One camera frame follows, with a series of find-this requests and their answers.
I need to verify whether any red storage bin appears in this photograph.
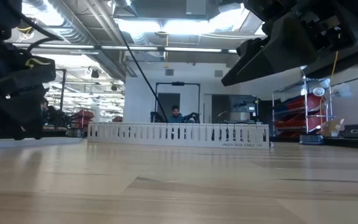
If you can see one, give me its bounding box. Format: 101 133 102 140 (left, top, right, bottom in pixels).
275 114 323 133
286 93 326 114
73 109 95 128

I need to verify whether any grey machine with display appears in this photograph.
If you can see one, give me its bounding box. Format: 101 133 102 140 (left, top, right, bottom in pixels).
228 95 260 124

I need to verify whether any black camera gantry frame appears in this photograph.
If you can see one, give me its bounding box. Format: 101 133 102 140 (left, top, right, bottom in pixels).
53 67 68 111
154 82 201 124

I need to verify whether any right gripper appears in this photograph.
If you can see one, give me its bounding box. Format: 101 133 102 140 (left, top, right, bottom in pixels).
221 0 358 85

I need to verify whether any silver ceiling duct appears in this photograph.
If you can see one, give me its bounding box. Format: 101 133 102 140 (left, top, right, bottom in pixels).
22 0 129 82

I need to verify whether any yellow cable tag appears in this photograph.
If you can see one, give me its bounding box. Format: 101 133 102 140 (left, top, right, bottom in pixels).
25 57 52 68

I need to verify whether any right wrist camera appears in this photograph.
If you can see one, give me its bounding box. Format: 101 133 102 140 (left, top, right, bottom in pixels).
243 0 292 22

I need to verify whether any cardboard box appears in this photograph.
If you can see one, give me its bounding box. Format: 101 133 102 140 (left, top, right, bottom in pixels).
321 119 345 138

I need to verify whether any long ceiling light bar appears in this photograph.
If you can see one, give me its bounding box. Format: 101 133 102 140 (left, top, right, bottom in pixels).
12 42 239 55

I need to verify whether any metal shelf rack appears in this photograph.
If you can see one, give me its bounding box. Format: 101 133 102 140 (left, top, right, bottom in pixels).
271 74 337 139

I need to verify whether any white slotted cable raceway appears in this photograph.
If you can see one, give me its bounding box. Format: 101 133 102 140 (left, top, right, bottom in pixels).
87 121 270 150

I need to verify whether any person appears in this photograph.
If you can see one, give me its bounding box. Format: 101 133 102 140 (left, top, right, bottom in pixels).
39 97 58 125
168 105 186 124

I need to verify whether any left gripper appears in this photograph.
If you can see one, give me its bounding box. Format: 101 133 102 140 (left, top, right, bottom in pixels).
0 43 57 141

